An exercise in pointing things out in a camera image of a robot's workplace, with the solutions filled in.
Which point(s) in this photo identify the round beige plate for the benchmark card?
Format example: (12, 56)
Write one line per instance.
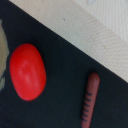
(4, 52)

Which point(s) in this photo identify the beige woven placemat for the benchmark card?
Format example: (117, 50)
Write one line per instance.
(99, 28)

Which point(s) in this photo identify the brown sausage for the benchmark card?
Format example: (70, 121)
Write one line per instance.
(89, 100)

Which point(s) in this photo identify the red tomato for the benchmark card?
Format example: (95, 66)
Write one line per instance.
(27, 72)

